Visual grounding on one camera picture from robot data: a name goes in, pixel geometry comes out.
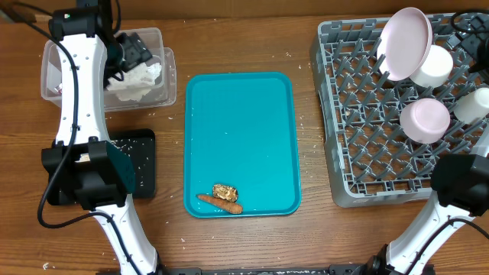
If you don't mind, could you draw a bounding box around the white napkin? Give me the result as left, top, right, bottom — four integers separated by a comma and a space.
106, 63, 162, 101

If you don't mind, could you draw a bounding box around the red snack wrapper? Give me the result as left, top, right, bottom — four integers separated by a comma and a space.
54, 84, 63, 94

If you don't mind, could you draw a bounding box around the brown food scrap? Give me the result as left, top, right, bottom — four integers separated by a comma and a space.
212, 184, 238, 202

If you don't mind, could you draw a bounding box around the orange carrot piece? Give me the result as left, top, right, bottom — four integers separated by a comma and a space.
197, 195, 243, 215

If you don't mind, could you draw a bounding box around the large white plate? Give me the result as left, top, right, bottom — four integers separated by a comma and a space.
377, 7, 432, 81

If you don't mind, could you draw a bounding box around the white cup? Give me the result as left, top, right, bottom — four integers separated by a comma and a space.
454, 88, 489, 125

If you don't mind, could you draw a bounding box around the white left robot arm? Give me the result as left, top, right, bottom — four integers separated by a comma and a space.
37, 1, 164, 274

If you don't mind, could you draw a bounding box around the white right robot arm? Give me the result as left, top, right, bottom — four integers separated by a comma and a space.
352, 8, 488, 274

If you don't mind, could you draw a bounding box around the black waste tray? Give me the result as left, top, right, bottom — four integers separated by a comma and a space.
41, 128, 156, 205

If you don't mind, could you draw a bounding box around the grey dishwasher rack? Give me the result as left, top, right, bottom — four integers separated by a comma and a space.
310, 14, 488, 208

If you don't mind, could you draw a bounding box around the clear plastic bin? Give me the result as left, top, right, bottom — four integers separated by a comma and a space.
40, 27, 176, 112

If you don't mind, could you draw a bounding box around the teal plastic tray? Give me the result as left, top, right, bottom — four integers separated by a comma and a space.
183, 72, 302, 218

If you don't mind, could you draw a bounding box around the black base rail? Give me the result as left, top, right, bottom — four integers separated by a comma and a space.
95, 265, 436, 275

